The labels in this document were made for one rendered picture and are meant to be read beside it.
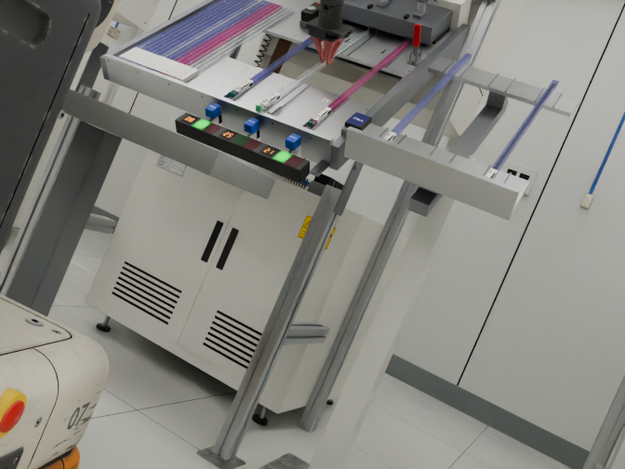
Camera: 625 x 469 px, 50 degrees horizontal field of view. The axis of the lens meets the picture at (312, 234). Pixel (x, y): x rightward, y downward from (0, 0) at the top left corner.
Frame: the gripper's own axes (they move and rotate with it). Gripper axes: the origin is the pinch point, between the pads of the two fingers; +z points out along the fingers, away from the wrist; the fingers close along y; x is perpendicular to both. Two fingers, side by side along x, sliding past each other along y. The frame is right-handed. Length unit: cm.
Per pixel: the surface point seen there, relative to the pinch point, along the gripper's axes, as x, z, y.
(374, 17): -23.5, -5.0, -0.7
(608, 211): -146, 98, -73
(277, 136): 29.4, 6.7, -5.4
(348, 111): 14.6, 3.2, -14.9
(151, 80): 29.2, 5.0, 31.8
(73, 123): 39, 19, 50
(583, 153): -160, 82, -53
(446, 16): -32.4, -7.3, -17.8
